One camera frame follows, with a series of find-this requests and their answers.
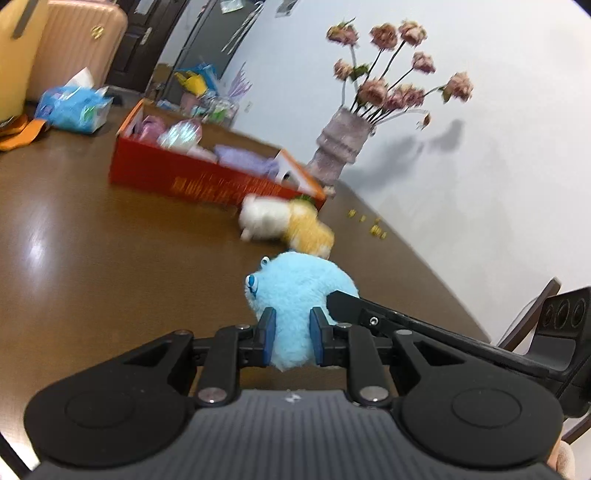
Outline blue plush toy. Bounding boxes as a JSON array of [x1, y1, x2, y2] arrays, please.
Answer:
[[245, 251, 359, 372]]

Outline purple satin scrunchie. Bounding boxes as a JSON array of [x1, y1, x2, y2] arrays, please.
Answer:
[[132, 115, 168, 145]]

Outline red cardboard box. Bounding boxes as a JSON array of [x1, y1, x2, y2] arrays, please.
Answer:
[[109, 98, 327, 208]]

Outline yellow thermos jug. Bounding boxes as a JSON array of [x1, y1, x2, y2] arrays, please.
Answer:
[[0, 0, 48, 121]]

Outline fallen pink petal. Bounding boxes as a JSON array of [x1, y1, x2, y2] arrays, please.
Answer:
[[324, 185, 335, 198]]

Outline blue tissue pack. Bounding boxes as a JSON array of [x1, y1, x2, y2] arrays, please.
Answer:
[[34, 68, 113, 135]]

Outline dried pink flowers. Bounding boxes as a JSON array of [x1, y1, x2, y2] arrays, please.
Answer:
[[325, 20, 474, 135]]

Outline person's right hand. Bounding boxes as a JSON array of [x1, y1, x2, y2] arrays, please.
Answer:
[[547, 439, 576, 480]]

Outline white plush toy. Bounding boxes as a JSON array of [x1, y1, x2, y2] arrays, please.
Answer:
[[238, 194, 293, 241]]

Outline pink ribbed vase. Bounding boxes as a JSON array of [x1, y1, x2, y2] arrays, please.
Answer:
[[305, 107, 374, 185]]

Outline yellow petals scattered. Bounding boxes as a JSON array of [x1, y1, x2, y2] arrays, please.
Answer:
[[346, 209, 388, 240]]

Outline colourful clutter pile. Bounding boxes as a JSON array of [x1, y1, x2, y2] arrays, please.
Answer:
[[155, 63, 252, 128]]

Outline grey refrigerator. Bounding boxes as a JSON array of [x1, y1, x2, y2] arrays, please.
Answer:
[[166, 1, 264, 79]]

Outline dark brown door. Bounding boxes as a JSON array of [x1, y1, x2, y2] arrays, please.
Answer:
[[106, 0, 188, 92]]

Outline purple folded towel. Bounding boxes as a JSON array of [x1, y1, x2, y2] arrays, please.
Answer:
[[213, 145, 280, 180]]

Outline orange cloth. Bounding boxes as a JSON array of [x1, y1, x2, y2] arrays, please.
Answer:
[[0, 114, 50, 153]]

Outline yellow plush toy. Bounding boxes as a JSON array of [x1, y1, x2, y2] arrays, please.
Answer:
[[283, 199, 335, 259]]

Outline pink ribbed suitcase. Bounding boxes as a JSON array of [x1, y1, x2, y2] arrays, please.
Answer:
[[26, 1, 127, 101]]

